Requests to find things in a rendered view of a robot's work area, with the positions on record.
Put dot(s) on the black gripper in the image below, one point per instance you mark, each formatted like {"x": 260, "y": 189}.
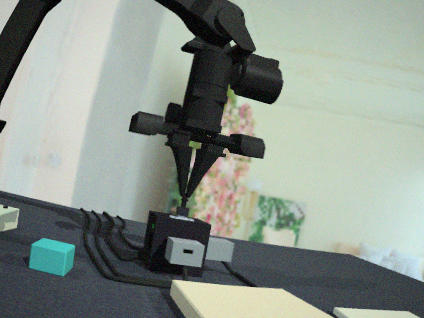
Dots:
{"x": 202, "y": 111}

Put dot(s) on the teal rectangular block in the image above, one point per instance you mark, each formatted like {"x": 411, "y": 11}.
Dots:
{"x": 51, "y": 256}

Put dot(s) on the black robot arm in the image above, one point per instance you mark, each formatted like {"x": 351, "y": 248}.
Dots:
{"x": 214, "y": 23}

